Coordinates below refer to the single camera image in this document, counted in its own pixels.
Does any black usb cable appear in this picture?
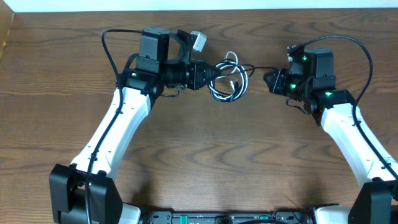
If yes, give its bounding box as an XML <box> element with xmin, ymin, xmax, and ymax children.
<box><xmin>207</xmin><ymin>60</ymin><xmax>280</xmax><ymax>103</ymax></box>

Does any white usb cable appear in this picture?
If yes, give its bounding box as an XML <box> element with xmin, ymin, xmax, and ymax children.
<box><xmin>207</xmin><ymin>50</ymin><xmax>249</xmax><ymax>103</ymax></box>

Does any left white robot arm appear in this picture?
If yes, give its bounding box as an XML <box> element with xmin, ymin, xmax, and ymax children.
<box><xmin>49</xmin><ymin>27</ymin><xmax>220</xmax><ymax>223</ymax></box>

